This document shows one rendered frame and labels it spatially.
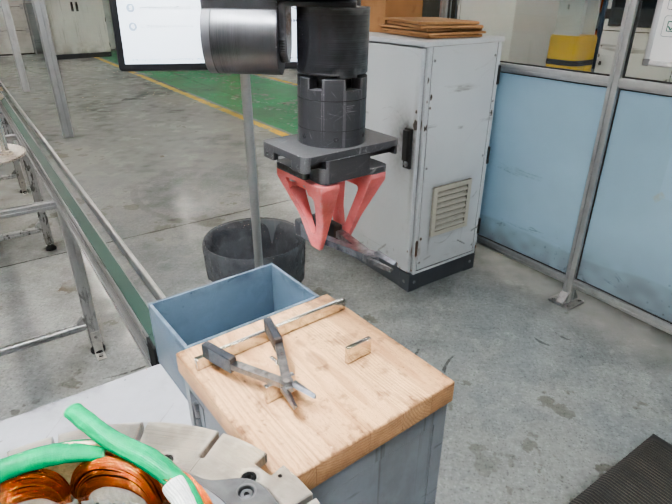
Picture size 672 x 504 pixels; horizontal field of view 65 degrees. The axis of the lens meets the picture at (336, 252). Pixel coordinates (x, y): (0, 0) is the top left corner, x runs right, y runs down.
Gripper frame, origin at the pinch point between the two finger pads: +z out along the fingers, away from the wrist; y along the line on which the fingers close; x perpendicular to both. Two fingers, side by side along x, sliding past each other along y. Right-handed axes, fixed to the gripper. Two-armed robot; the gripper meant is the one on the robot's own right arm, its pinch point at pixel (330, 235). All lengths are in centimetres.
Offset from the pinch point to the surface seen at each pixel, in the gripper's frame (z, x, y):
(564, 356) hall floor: 118, -44, -161
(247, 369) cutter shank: 9.5, 1.8, 10.5
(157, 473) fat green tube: 3.1, 13.4, 22.3
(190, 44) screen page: -9, -77, -22
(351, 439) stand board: 11.8, 11.9, 6.8
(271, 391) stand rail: 10.7, 4.3, 9.6
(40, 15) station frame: -6, -243, -28
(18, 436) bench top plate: 41, -40, 28
